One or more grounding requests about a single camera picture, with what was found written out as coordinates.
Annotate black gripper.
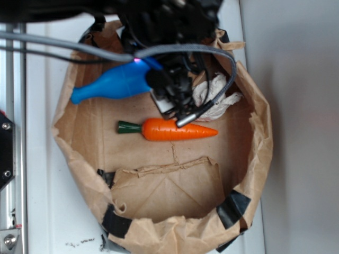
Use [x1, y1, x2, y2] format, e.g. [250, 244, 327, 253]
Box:
[118, 1, 222, 116]

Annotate blue plastic bottle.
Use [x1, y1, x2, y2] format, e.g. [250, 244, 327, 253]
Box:
[70, 59, 152, 104]

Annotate orange toy carrot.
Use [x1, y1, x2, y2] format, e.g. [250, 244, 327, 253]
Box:
[117, 118, 218, 141]

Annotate black metal bracket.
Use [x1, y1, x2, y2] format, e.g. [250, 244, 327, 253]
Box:
[1, 110, 15, 191]

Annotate brown paper bag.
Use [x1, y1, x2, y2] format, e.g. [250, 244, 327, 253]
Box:
[51, 20, 273, 254]

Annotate aluminium frame rail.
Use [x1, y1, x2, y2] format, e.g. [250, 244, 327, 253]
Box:
[1, 39, 28, 253]

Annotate crumpled white paper tissue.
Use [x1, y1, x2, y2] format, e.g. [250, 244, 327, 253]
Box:
[193, 72, 243, 122]

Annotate grey braided cable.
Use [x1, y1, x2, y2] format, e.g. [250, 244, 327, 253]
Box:
[0, 31, 237, 128]

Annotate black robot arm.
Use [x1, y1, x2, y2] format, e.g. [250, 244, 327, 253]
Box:
[1, 1, 221, 126]

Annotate thin black cable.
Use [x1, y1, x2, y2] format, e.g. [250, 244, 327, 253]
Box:
[0, 45, 112, 65]

